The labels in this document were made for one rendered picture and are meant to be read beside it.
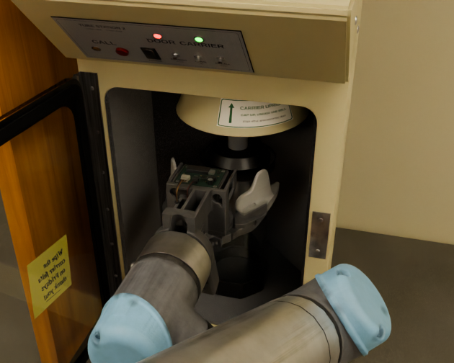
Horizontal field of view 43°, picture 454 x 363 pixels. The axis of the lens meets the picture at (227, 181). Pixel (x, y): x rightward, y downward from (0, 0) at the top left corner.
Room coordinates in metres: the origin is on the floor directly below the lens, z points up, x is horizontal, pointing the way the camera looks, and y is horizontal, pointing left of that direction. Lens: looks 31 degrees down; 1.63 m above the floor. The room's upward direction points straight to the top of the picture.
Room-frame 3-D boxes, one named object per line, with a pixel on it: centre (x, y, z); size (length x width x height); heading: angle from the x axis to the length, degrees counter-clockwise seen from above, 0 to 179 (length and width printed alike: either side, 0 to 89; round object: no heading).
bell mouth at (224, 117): (0.71, -0.02, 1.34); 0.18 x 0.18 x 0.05
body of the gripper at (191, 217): (0.55, 0.04, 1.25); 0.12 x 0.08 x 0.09; 165
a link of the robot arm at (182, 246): (0.47, 0.06, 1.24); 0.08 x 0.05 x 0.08; 75
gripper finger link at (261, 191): (0.63, -0.04, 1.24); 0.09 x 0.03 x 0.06; 131
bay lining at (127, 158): (0.74, -0.01, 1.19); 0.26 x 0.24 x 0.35; 75
